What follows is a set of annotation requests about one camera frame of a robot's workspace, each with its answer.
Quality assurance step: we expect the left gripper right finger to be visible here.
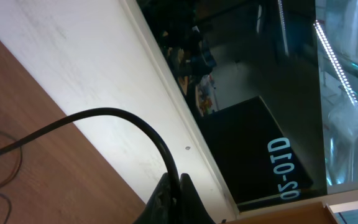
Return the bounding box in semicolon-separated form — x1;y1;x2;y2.
180;173;215;224

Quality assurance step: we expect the dark glass window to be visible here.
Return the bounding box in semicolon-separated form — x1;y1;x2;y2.
137;0;328;212

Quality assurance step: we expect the black usb cable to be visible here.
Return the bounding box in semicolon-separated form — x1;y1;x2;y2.
0;129;23;224
0;107;181;203

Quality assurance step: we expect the led light strip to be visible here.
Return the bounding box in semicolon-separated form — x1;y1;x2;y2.
313;20;358;105

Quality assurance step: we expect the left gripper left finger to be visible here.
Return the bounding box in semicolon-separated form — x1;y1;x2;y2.
134;173;172;224

